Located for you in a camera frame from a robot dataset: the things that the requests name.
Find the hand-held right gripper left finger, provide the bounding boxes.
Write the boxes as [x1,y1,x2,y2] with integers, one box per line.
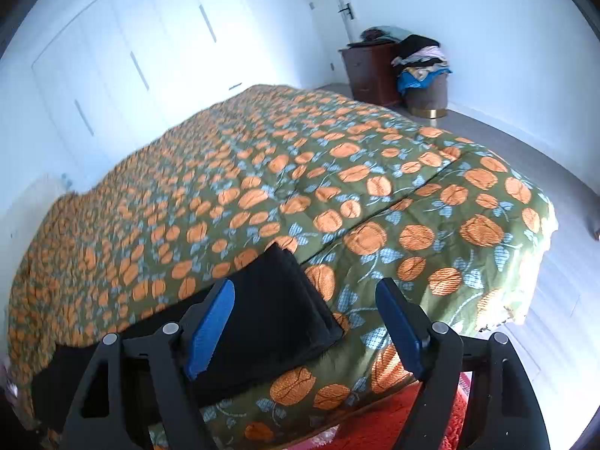
[61,277,236,450]

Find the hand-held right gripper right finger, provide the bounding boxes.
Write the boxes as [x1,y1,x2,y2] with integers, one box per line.
[375,277,551,450]

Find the black pants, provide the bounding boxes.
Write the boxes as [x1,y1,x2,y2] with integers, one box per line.
[30,243,344,432]

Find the red fluffy robe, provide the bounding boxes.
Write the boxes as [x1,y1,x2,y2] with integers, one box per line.
[323,372,470,450]

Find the green orange floral blanket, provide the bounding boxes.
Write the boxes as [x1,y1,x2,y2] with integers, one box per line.
[7,83,558,450]

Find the round stool with gold base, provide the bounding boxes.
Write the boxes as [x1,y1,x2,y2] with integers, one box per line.
[405,72,450,119]

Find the dark wooden nightstand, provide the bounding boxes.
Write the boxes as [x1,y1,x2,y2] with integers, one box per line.
[340,42,408,108]

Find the pile of mixed clothes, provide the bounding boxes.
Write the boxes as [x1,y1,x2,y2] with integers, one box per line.
[391,34,453,97]

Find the white wardrobe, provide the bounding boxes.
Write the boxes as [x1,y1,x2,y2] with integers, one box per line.
[30,0,301,188]

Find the folded clothes on nightstand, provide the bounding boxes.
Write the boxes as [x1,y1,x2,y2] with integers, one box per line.
[348,25,413,48]

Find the white door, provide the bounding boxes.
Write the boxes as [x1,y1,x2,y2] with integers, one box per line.
[293,0,353,91]

